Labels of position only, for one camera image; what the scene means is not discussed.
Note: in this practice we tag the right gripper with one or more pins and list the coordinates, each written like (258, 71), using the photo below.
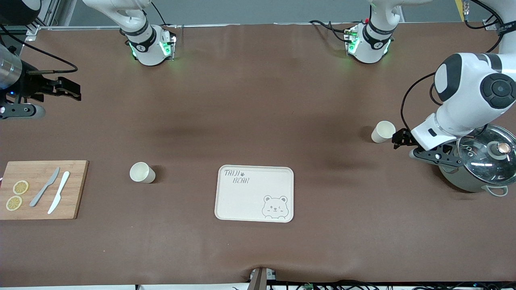
(32, 85)

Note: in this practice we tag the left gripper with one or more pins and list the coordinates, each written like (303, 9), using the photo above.
(403, 137)

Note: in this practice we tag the white plastic cup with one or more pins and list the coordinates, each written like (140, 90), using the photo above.
(141, 172)
(382, 132)

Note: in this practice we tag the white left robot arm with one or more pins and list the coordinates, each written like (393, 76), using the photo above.
(467, 92)

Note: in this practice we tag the cream bear print tray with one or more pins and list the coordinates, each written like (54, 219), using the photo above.
(250, 197)

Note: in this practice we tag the grey-green electric pot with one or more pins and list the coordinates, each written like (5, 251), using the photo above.
(455, 177)

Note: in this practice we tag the glass pot lid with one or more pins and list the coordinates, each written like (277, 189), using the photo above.
(487, 161)

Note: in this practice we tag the white plastic knife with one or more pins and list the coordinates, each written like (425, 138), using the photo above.
(59, 191)

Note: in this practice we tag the grey plastic knife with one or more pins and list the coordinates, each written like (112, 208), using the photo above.
(43, 188)

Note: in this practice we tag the base box with green light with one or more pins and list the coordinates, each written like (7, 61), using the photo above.
(168, 44)
(351, 42)

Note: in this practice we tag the yellow lemon slice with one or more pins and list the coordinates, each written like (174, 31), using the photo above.
(14, 203)
(20, 187)

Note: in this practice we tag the wooden cutting board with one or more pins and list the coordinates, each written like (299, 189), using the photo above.
(68, 201)

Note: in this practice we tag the aluminium frame profile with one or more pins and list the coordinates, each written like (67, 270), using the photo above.
(50, 14)

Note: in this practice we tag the grey table edge bracket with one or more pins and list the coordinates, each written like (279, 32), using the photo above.
(260, 280)

